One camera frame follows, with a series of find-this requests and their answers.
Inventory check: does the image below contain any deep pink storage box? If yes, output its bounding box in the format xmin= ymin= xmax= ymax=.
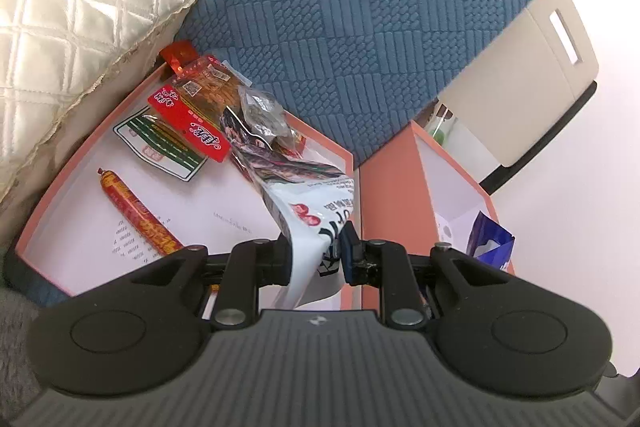
xmin=359 ymin=120 xmax=516 ymax=313

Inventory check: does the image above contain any grey clear snack pouch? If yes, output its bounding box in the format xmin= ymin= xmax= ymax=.
xmin=239 ymin=86 xmax=306 ymax=157

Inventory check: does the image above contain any shallow pink box lid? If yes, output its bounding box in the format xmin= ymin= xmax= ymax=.
xmin=13 ymin=60 xmax=357 ymax=313

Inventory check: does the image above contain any blue white snack packet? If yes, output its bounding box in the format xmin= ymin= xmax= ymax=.
xmin=466 ymin=211 xmax=515 ymax=271

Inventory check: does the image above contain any white black snack bag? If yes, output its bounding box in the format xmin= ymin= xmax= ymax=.
xmin=220 ymin=107 xmax=355 ymax=309

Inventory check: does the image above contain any small red foil packet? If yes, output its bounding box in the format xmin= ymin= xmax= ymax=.
xmin=160 ymin=40 xmax=200 ymax=74

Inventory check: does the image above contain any green striped snack packet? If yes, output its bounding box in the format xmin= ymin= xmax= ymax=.
xmin=113 ymin=106 xmax=206 ymax=182

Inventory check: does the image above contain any blue textured chair cushion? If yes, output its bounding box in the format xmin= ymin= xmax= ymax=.
xmin=178 ymin=0 xmax=532 ymax=162

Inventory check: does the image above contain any red sausage stick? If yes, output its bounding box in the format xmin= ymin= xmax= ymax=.
xmin=98 ymin=168 xmax=183 ymax=256

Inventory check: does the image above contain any red dried tofu snack pack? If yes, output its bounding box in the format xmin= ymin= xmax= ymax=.
xmin=148 ymin=54 xmax=244 ymax=162

